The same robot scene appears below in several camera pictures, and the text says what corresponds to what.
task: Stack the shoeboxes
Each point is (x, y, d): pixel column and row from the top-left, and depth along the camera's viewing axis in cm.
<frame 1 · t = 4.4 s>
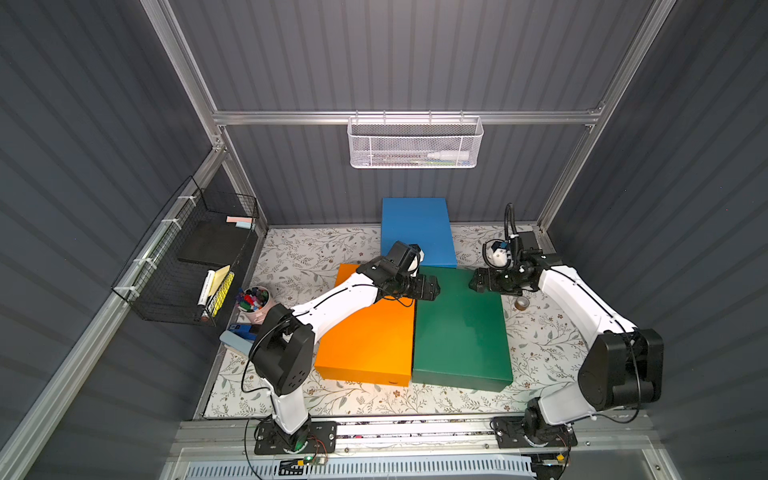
left hand: (427, 288, 84), fingers open
right hand: (490, 285, 86), fingers open
orange shoebox: (377, 348, 80), point 11 cm above the table
green shoebox: (460, 337, 81), point 11 cm above the table
blue shoebox: (419, 221, 114), point 8 cm above the table
pink pen cup: (254, 302, 86), point 13 cm above the table
small tape roll: (522, 303, 99), on the table

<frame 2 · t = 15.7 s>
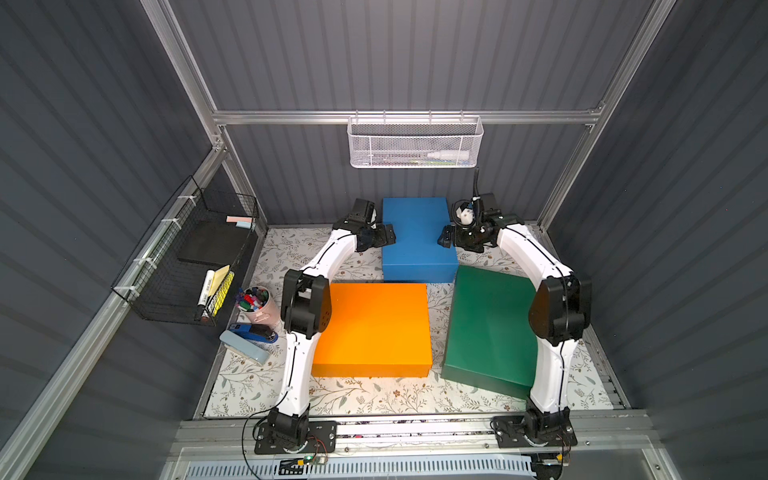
left hand: (381, 236, 100), fingers open
right hand: (454, 241, 95), fingers open
green shoebox: (490, 342, 80), point 12 cm above the table
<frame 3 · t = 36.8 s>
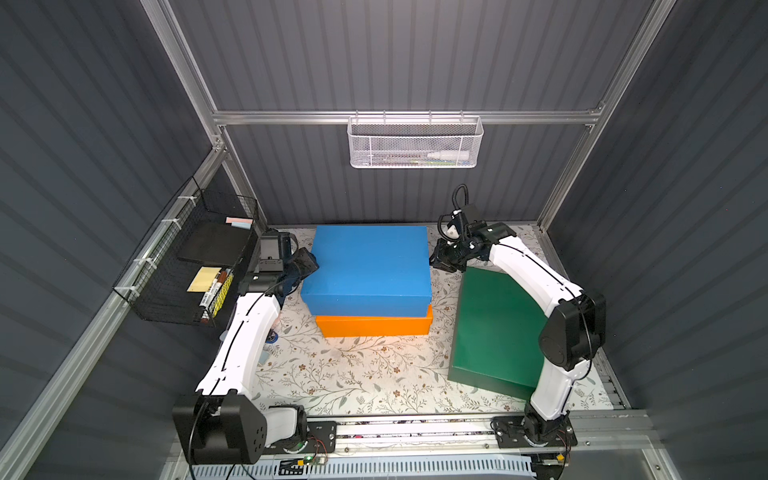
left hand: (308, 258, 80), fingers open
right hand: (432, 261, 86), fingers open
orange shoebox: (368, 326, 91), point 4 cm above the table
blue shoebox: (369, 271, 84), point 20 cm above the table
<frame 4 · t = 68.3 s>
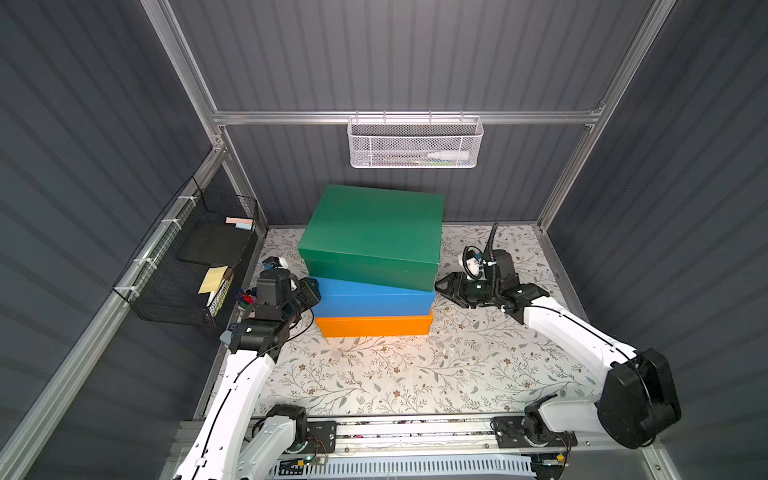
left hand: (314, 285, 75), fingers open
right hand: (439, 289, 80), fingers open
green shoebox: (381, 236, 73), point 35 cm above the table
